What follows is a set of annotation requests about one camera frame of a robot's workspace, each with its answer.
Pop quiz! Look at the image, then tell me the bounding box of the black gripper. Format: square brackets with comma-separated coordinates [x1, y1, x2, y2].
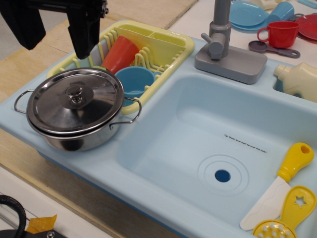
[0, 0, 109, 59]

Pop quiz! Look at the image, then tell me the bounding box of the steel pot lid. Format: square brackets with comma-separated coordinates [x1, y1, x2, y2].
[27, 68, 124, 136]

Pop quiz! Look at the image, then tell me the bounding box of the green toy vegetable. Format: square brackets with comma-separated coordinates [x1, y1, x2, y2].
[93, 65, 106, 70]

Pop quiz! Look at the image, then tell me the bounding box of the orange plastic cup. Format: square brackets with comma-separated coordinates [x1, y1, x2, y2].
[101, 36, 139, 74]

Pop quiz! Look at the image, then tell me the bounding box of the yellow dish rack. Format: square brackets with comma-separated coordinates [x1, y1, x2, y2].
[47, 20, 195, 105]

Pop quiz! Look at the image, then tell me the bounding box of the blue cup in rack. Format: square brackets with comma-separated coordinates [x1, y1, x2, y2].
[115, 66, 159, 107]

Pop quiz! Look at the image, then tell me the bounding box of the grey toy faucet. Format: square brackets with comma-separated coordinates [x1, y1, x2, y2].
[194, 0, 267, 84]

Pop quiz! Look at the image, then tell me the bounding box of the blue toy plate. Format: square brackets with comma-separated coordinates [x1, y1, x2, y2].
[229, 1, 269, 31]

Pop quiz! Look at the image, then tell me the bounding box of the light blue toy sink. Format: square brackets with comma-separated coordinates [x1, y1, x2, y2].
[0, 39, 317, 238]

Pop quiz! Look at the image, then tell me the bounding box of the orange tape piece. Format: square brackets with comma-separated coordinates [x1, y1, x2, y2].
[25, 215, 57, 234]

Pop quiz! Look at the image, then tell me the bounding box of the grey measuring spoon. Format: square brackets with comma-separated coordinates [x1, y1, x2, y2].
[248, 41, 301, 59]

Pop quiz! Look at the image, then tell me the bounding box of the cream toy item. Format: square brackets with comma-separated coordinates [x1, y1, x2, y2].
[251, 0, 282, 10]

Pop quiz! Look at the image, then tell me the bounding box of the red toy mug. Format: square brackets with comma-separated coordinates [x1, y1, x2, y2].
[257, 21, 299, 48]

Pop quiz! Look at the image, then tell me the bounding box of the blue plastic tumbler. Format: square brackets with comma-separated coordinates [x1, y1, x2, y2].
[266, 1, 295, 24]

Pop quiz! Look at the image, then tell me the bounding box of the cream toy soap bottle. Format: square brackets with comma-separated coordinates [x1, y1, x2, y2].
[274, 62, 317, 102]

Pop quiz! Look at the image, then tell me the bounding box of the red toy plate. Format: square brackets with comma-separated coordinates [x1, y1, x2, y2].
[295, 14, 317, 41]

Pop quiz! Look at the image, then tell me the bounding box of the yellow toy slotted spoon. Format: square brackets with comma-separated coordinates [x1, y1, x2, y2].
[253, 185, 317, 238]

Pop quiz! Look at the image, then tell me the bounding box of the steel pot with handles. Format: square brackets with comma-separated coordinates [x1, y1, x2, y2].
[14, 67, 143, 152]

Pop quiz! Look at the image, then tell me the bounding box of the black cable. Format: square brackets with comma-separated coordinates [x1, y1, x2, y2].
[0, 194, 27, 238]

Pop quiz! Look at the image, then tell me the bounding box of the yellow handled toy knife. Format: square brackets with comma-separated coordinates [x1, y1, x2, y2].
[240, 142, 314, 231]

